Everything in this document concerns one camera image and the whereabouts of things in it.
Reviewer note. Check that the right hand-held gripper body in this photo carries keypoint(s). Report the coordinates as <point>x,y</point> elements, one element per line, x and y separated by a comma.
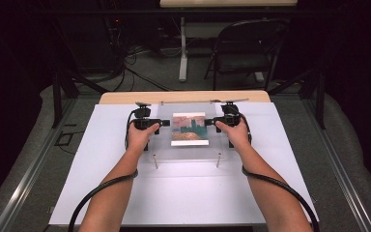
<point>230,119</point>

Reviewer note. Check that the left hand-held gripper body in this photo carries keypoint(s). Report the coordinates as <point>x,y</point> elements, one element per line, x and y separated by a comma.
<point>142,122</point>

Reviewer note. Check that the colourful photo print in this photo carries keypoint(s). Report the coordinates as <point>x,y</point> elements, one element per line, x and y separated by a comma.
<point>189,129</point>

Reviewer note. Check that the clear acrylic photo frame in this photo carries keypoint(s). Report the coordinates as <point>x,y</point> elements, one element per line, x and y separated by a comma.
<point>186,153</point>

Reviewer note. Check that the person's left hand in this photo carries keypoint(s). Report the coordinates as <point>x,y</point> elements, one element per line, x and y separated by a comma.
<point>138,140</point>

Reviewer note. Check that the person's right hand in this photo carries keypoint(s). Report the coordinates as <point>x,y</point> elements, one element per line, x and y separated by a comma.
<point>238,137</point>

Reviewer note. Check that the wooden table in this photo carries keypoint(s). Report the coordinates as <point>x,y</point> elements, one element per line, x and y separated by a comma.
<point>141,96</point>

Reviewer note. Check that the black folding chair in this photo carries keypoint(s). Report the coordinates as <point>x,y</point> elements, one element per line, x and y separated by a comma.
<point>244,58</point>

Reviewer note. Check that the white table board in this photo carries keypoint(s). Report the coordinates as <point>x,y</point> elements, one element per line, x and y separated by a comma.
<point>190,193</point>

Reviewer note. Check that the light desk with white legs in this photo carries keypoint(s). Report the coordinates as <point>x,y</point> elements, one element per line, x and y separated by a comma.
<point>183,48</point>

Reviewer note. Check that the black equipment with red light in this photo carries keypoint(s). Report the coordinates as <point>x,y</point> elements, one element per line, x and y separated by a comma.
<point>116,38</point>

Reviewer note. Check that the black metal stand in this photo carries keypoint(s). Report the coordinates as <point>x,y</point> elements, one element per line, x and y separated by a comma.
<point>58,93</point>
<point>319,96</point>

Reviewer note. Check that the aluminium rail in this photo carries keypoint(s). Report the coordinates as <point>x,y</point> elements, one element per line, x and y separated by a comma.
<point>29,174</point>
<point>341,174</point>

